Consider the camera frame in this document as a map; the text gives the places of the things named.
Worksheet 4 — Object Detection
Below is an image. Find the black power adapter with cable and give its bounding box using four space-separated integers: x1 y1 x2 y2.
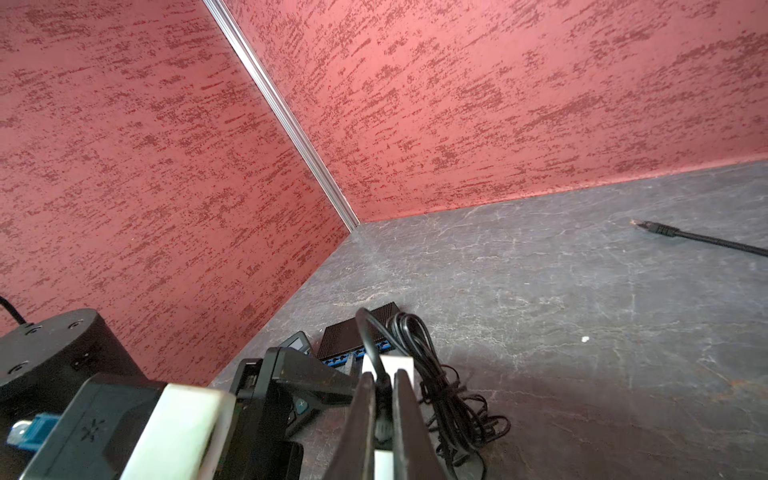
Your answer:
386 312 511 479

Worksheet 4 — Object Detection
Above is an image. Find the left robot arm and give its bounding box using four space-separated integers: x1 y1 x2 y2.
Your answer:
1 309 356 479

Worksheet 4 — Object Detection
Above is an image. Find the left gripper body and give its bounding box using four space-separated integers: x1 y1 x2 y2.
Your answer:
215 352 304 479

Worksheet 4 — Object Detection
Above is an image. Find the white small network switch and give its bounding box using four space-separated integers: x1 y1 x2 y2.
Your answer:
374 355 415 480

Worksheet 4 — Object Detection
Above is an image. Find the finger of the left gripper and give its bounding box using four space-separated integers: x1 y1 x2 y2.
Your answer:
272 348 358 408

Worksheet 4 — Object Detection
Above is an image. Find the black network switch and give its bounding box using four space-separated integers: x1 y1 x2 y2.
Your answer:
316 302 400 369

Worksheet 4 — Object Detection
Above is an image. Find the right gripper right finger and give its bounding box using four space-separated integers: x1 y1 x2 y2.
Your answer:
392 369 447 480

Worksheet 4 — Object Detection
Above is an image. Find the black ethernet cable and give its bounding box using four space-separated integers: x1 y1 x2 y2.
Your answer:
629 219 768 259
355 307 394 445

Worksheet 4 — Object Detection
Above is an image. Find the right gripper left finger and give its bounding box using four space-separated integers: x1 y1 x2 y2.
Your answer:
323 372 376 480

